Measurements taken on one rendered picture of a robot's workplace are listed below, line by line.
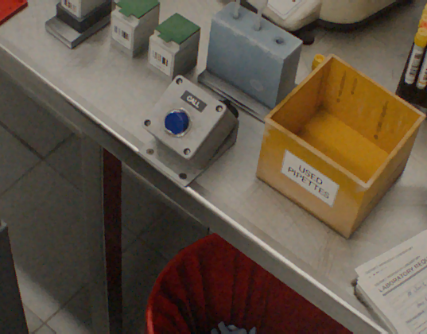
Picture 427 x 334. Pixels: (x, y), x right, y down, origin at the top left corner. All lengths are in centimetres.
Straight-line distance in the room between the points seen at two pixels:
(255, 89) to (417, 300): 32
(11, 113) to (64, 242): 39
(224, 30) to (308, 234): 25
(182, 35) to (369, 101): 23
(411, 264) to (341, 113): 21
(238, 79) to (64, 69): 21
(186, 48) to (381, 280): 36
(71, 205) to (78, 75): 97
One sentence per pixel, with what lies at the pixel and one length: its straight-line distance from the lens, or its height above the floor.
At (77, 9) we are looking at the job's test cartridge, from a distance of 119.
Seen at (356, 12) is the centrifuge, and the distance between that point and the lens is 125.
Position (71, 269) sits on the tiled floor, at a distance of 203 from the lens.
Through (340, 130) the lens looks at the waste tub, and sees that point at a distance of 114.
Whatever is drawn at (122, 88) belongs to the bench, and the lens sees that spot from 116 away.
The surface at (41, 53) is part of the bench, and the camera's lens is 121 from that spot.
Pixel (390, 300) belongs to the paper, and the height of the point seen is 89.
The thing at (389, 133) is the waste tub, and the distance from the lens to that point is 111.
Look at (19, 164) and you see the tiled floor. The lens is 220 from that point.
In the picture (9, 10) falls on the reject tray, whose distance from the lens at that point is 127.
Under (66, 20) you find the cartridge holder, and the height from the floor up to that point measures 90.
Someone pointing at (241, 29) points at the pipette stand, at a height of 97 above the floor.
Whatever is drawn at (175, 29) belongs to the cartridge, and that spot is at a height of 94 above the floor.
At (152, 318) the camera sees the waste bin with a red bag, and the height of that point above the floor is 44.
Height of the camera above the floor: 175
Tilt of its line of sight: 53 degrees down
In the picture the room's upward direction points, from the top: 8 degrees clockwise
